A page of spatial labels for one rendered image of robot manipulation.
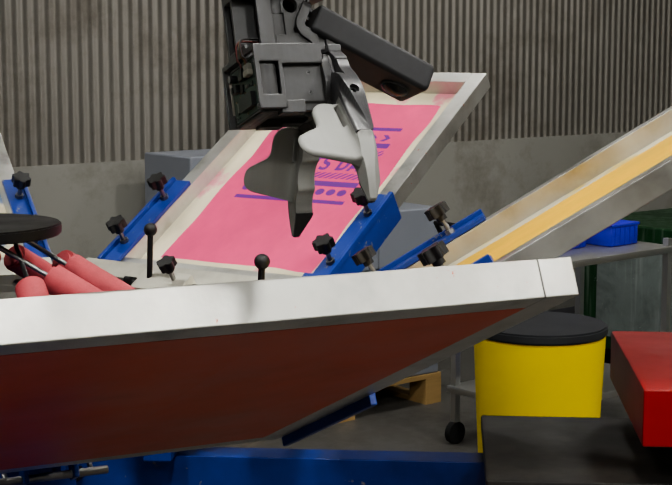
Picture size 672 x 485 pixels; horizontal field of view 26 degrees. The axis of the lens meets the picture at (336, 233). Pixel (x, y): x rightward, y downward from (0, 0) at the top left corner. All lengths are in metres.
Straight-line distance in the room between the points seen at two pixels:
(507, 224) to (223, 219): 0.82
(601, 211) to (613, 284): 5.33
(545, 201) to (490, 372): 2.12
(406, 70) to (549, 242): 0.98
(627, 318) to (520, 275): 6.08
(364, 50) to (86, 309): 0.31
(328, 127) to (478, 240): 1.59
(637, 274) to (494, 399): 2.70
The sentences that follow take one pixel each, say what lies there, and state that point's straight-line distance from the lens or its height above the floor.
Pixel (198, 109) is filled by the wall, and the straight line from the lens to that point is 6.91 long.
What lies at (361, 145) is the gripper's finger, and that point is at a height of 1.55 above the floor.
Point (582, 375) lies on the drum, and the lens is 4.75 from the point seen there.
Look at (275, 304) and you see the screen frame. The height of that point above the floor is 1.40.
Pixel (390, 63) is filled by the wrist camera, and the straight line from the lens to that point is 1.20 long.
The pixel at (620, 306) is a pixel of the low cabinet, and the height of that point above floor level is 0.32.
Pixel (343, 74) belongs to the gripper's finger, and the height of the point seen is 1.60.
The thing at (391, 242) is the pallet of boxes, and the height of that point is 0.76.
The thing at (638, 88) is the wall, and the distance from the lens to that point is 9.10.
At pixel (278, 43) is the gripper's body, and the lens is 1.14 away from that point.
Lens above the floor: 1.62
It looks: 7 degrees down
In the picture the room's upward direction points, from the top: straight up
